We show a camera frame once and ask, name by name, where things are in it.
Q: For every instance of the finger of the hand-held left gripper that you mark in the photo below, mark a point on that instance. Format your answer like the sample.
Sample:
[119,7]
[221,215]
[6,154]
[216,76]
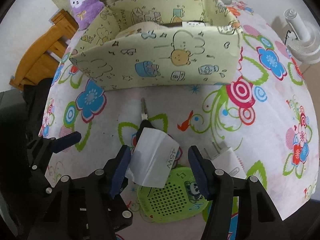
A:
[67,141]

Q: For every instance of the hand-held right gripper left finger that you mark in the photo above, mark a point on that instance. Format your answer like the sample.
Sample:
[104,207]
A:
[120,175]

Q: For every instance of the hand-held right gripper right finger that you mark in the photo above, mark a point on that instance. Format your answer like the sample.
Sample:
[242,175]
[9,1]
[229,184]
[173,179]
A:
[198,175]

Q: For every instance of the white plug adapter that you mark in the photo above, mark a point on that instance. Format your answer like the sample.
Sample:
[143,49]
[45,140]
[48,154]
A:
[225,162]

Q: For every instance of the white charger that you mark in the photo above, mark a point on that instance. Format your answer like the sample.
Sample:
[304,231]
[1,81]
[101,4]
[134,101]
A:
[152,160]

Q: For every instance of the green panda speaker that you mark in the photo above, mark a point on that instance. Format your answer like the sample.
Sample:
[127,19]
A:
[170,200]

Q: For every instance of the key with black head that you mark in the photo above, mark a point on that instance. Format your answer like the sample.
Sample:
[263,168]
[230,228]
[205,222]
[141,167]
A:
[143,112]

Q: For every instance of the yellow printed storage box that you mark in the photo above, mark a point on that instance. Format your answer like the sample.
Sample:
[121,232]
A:
[155,62]

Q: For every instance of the white card box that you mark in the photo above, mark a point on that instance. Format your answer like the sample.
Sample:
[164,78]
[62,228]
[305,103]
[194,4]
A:
[195,24]

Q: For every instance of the floral tablecloth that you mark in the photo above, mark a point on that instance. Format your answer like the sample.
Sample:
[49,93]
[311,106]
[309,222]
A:
[250,135]

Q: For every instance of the wooden chair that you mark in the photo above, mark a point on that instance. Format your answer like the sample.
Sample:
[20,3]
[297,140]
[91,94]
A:
[42,52]

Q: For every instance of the purple plush toy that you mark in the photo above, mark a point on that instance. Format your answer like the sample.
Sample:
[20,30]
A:
[85,12]

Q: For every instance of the white floor fan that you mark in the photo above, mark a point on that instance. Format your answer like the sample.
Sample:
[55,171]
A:
[305,45]

